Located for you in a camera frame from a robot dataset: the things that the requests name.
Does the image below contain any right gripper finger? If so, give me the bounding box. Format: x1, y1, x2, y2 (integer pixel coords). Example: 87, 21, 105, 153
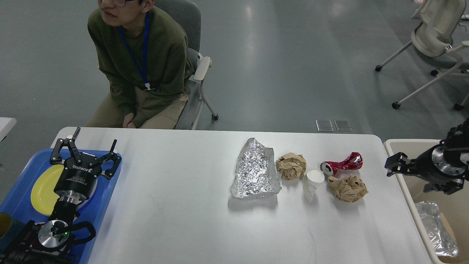
423, 181, 464, 195
385, 153, 418, 177

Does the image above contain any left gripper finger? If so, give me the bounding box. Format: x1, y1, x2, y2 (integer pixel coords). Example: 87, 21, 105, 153
49, 127, 82, 164
91, 139, 122, 180

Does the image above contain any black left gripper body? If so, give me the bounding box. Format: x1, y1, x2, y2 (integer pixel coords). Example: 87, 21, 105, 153
53, 154, 102, 206

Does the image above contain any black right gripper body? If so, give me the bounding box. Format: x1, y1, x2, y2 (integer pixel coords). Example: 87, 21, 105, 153
415, 144, 468, 183

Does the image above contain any yellow plate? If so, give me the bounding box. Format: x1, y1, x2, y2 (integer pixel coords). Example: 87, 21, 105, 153
30, 164, 64, 216

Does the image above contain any brown paper wad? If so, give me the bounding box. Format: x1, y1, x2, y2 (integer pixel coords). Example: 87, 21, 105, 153
327, 175, 369, 203

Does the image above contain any aluminium foil tray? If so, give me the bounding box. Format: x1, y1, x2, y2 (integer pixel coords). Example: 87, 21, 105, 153
415, 202, 459, 258

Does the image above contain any dark teal mug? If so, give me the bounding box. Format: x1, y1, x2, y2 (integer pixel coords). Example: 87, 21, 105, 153
0, 212, 25, 253

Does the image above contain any white paper cup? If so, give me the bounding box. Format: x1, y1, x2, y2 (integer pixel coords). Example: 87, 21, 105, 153
303, 169, 325, 202

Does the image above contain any aluminium foil sheet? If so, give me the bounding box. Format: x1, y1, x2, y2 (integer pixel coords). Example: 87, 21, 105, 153
230, 137, 282, 199

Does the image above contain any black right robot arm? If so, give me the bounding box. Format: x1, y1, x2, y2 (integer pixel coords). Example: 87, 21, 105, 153
385, 119, 469, 194

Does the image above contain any beige plastic bin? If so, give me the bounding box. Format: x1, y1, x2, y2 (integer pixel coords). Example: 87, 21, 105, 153
384, 136, 469, 264

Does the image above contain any crushed red can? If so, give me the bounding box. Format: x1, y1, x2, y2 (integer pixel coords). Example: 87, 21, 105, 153
320, 152, 363, 176

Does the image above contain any white side table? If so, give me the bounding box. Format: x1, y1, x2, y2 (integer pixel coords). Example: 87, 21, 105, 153
0, 117, 17, 141

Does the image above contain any floor outlet plate right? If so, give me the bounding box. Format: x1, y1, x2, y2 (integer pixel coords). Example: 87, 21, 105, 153
334, 119, 353, 132

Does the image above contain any floor outlet plate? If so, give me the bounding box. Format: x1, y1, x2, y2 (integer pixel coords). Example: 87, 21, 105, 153
334, 119, 353, 132
315, 119, 334, 132

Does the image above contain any floor outlet plate left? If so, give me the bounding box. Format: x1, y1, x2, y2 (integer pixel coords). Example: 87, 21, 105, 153
315, 119, 334, 132

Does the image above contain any crumpled brown paper ball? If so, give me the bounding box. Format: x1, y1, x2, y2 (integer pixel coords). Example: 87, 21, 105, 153
275, 153, 307, 181

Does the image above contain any person in khaki trousers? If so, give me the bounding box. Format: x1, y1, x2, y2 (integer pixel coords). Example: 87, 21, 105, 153
86, 0, 194, 130

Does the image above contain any white office chair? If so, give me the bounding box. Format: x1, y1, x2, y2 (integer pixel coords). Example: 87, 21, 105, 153
375, 0, 468, 110

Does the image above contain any grey office chair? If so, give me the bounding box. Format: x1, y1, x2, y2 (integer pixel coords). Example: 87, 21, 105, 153
155, 0, 218, 130

